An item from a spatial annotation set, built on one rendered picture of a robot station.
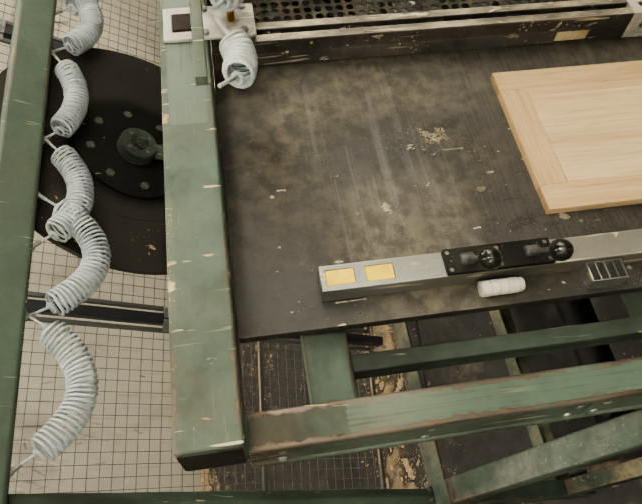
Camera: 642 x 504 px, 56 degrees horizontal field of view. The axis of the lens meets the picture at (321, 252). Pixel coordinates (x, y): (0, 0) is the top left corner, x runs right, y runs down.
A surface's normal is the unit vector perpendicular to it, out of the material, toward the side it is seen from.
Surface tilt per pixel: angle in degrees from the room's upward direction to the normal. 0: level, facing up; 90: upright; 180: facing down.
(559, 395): 60
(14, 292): 90
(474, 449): 0
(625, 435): 0
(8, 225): 90
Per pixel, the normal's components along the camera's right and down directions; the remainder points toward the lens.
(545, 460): -0.83, -0.16
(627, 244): 0.04, -0.51
